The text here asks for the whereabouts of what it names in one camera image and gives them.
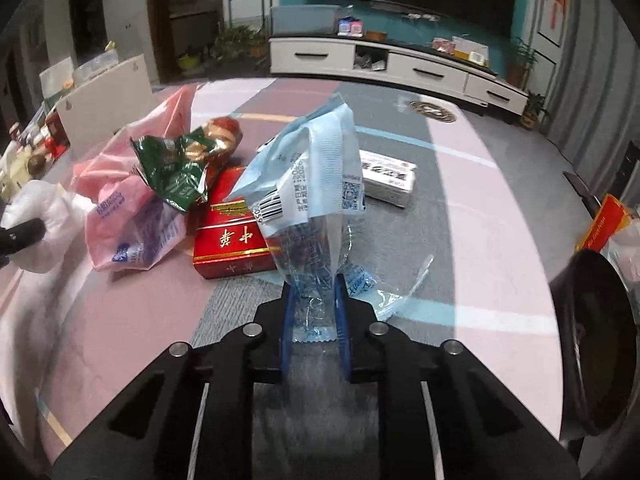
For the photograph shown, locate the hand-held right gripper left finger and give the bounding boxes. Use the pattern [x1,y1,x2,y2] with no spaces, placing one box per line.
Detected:
[50,280,296,480]

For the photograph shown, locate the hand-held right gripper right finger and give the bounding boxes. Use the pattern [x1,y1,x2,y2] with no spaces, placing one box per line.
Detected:
[335,275,583,480]

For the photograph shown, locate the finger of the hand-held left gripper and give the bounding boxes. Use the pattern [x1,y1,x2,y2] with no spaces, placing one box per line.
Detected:
[0,217,46,256]

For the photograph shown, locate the white plastic bag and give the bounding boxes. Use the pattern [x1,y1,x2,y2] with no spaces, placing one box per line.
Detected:
[0,180,91,276]

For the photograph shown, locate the pink plastic bag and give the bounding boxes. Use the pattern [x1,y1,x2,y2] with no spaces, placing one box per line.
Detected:
[72,85,201,273]

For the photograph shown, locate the red cigarette box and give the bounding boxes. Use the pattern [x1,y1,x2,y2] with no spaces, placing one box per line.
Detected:
[192,166,275,281]

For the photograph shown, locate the white ointment box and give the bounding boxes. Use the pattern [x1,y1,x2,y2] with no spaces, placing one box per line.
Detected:
[359,149,417,209]

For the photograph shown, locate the green snack wrapper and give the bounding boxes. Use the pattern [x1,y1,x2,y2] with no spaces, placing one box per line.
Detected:
[131,116,244,215]

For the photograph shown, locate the clear blue-printed plastic bag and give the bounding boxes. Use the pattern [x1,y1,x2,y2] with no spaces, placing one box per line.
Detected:
[227,95,435,343]

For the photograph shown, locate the black plastic bucket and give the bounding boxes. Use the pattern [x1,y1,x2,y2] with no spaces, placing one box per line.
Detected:
[549,247,640,441]

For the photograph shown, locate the cluttered bottles and jars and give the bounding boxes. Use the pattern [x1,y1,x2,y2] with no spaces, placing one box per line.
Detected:
[0,110,71,196]

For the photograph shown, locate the white storage box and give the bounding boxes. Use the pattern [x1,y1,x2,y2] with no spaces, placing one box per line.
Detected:
[55,54,153,148]

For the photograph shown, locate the white television cabinet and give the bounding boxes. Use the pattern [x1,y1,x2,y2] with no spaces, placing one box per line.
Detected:
[268,35,530,123]

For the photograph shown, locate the dark doormat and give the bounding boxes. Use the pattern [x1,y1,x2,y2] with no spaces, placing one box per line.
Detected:
[563,171,598,206]

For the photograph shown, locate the dark wooden display cabinet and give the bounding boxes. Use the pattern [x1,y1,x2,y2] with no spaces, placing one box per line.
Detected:
[147,0,226,83]

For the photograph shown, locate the orange shopping bag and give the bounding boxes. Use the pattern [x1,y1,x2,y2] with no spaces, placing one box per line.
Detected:
[575,194,636,253]

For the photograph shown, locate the small potted plant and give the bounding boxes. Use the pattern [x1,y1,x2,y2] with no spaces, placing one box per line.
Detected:
[520,91,548,131]

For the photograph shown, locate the potted plants on dark stand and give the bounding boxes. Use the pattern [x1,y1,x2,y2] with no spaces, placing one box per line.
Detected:
[212,24,268,61]

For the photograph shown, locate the pale filled plastic bag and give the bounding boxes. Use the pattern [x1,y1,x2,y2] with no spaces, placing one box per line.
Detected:
[607,220,640,281]

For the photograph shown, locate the white desk calendar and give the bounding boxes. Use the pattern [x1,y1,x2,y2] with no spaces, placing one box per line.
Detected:
[450,35,490,63]

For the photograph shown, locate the grey glass tank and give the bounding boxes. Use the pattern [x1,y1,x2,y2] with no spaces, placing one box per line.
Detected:
[270,4,341,38]

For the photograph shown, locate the tall potted plant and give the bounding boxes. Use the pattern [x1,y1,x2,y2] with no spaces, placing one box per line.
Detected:
[505,37,538,88]

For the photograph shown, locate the grey curtain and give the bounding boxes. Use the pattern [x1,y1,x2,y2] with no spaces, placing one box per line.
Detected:
[545,0,640,171]

